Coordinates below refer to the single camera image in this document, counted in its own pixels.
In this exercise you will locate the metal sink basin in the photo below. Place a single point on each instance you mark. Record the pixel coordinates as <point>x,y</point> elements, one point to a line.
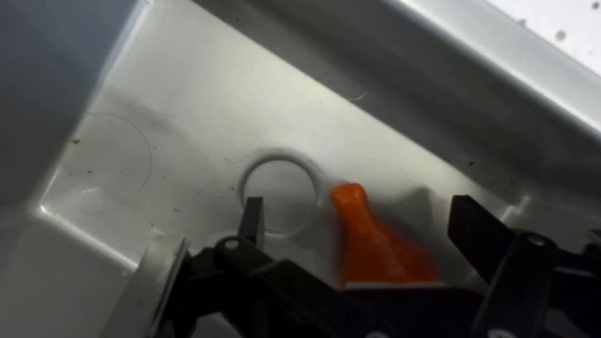
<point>218,94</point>

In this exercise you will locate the orange toy drumstick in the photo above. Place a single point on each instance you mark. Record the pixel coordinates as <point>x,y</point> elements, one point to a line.
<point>376,250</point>

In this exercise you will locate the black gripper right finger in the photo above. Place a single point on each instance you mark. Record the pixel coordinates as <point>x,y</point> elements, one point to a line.
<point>470,218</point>

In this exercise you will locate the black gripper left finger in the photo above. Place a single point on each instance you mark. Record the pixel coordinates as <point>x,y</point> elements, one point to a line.
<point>254,218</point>

